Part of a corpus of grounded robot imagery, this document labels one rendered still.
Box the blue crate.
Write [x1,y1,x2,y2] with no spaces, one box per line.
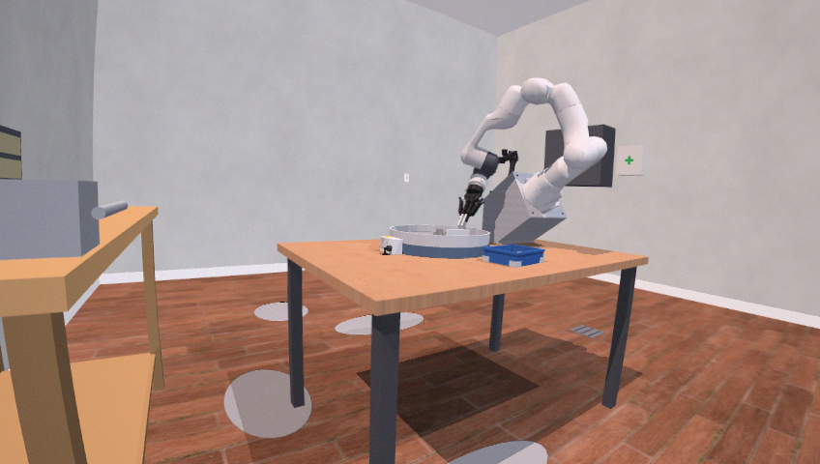
[483,244,545,268]

